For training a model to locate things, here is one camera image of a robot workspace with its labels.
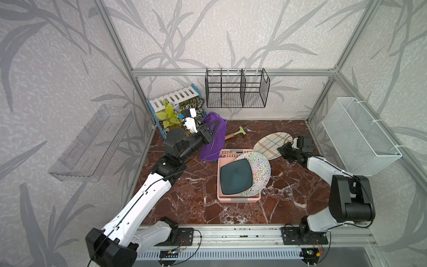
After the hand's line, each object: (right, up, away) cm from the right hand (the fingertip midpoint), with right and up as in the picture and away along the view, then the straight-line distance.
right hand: (276, 146), depth 93 cm
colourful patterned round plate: (-11, -13, -9) cm, 19 cm away
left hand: (-31, +11, -31) cm, 45 cm away
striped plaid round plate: (-2, +1, +9) cm, 9 cm away
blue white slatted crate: (-68, +24, -2) cm, 72 cm away
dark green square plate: (-23, -17, -2) cm, 28 cm away
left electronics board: (-53, -44, -23) cm, 73 cm away
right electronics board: (+9, -47, -20) cm, 52 cm away
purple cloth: (-34, 0, -26) cm, 43 cm away
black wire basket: (-22, +36, +11) cm, 43 cm away
